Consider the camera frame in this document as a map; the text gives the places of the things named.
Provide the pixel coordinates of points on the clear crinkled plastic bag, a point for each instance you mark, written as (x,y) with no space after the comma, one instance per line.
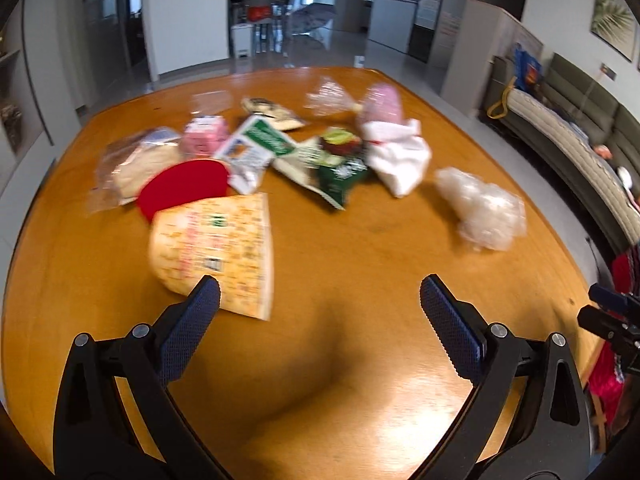
(330,96)

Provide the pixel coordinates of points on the clear bag with bread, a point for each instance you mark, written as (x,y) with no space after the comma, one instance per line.
(132,165)

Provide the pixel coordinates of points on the yellow printed snack bag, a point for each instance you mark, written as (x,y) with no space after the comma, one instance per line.
(215,245)

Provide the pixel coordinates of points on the small wall sign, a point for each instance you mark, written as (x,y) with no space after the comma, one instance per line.
(608,71)

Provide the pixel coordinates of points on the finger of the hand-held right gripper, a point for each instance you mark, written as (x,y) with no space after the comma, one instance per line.
(612,297)
(607,325)

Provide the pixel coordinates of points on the wooden chair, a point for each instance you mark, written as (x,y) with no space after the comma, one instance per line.
(598,425)

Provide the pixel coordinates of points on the blue bag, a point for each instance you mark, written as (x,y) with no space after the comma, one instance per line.
(527,70)

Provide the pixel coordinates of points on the beige and dark packet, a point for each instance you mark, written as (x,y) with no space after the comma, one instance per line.
(272,112)

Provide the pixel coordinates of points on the framed leaf wall picture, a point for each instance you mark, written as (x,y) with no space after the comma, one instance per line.
(611,15)

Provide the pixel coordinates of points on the white floor appliance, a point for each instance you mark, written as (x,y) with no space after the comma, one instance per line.
(241,40)

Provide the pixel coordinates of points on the white plastic bag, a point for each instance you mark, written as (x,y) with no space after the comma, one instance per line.
(400,160)

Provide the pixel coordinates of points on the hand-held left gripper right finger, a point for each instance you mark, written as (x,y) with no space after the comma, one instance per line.
(450,322)

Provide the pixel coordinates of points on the clear plastic wrap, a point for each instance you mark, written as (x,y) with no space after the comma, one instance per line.
(482,210)

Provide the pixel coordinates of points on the pink packet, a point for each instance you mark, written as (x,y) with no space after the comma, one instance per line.
(382,105)

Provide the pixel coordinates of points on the red round lid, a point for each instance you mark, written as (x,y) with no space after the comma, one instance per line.
(185,182)

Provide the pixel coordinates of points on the white partition cabinet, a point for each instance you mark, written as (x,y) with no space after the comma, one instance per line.
(475,50)

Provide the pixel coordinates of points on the red box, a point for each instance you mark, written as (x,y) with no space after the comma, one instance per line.
(260,13)

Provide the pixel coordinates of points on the white and green packet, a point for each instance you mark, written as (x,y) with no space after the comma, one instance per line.
(252,147)

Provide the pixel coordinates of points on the green and red cup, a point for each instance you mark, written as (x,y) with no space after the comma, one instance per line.
(340,141)

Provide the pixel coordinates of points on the red cloth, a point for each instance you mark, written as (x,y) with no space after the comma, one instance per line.
(612,390)

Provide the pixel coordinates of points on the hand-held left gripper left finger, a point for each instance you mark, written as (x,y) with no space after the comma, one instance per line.
(192,320)

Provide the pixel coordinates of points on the pink carton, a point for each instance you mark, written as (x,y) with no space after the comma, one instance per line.
(202,137)

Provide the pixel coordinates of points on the green sofa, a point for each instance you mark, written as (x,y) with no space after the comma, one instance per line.
(565,130)

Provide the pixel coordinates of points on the orange toy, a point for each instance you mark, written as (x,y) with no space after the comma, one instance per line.
(603,151)

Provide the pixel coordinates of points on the white small object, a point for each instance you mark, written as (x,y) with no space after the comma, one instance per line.
(625,175)

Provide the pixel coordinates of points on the grey patterned umbrella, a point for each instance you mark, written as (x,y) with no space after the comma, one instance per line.
(312,17)

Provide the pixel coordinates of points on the dark green snack bag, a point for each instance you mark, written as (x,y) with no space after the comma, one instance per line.
(302,160)
(342,180)

